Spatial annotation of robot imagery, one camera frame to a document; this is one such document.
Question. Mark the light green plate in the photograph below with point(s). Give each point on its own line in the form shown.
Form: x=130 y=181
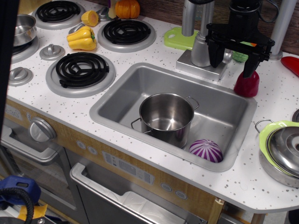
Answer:
x=263 y=136

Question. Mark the stainless steel pot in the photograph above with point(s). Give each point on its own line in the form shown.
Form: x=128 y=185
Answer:
x=167 y=117

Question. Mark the left edge stove burner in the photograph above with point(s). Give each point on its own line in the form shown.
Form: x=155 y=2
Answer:
x=25 y=51

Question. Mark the purple white striped onion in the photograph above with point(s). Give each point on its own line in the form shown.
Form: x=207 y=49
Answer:
x=206 y=149

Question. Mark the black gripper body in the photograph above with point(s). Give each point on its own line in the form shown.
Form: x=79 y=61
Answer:
x=241 y=39

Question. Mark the silver stove knob centre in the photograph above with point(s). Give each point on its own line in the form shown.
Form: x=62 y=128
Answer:
x=52 y=52

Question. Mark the orange toy pumpkin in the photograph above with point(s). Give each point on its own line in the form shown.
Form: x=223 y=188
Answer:
x=127 y=9

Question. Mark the silver back stove knob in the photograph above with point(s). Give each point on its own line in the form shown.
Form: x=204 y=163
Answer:
x=103 y=14

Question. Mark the blue clamp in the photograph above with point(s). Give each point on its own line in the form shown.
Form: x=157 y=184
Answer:
x=18 y=182

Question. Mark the black camera frame bar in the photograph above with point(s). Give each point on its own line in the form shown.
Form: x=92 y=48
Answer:
x=8 y=15

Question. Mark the grey vertical pole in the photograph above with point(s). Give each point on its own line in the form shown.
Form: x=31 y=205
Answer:
x=280 y=28

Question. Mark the silver stove knob near pepper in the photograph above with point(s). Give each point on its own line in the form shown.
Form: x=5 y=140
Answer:
x=76 y=28

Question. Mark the front black stove burner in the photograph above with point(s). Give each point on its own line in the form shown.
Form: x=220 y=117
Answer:
x=80 y=75

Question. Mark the steel pot lid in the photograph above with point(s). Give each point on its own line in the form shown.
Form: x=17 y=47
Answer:
x=283 y=148

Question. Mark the green toy vegetable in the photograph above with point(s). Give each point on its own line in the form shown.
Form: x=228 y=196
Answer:
x=239 y=57

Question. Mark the yellow toy bell pepper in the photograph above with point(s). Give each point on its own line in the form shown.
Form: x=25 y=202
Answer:
x=83 y=39

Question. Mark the steel pan with handle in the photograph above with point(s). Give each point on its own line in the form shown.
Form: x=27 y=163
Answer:
x=270 y=170

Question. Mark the back left black burner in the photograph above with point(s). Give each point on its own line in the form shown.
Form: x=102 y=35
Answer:
x=58 y=14

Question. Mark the silver dishwasher door handle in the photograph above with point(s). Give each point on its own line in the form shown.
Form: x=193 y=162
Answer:
x=111 y=199

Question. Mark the yellow toy corn piece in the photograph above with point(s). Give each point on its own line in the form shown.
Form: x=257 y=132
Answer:
x=90 y=18

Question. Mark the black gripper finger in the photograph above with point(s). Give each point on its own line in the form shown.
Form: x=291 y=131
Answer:
x=216 y=53
x=252 y=62

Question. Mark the small steel bowl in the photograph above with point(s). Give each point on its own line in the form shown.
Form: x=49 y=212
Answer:
x=25 y=29

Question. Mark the red toy pepper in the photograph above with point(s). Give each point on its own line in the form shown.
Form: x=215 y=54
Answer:
x=291 y=63

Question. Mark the back right black burner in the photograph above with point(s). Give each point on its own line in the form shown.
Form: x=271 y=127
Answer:
x=126 y=36

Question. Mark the silver stove knob left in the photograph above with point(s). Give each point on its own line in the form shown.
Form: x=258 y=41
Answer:
x=19 y=76

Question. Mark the grey toy sink basin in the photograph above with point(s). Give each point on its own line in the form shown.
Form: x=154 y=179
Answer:
x=222 y=116

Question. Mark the silver oven dial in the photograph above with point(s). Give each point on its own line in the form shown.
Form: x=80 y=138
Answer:
x=41 y=131

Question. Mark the red toy sweet potato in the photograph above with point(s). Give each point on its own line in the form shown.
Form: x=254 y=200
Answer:
x=247 y=86

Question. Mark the silver oven door handle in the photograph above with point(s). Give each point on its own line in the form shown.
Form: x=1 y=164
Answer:
x=45 y=157

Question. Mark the green cutting board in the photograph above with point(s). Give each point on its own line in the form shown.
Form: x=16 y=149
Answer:
x=174 y=39

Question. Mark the silver toy faucet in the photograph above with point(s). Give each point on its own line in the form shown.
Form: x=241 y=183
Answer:
x=196 y=61

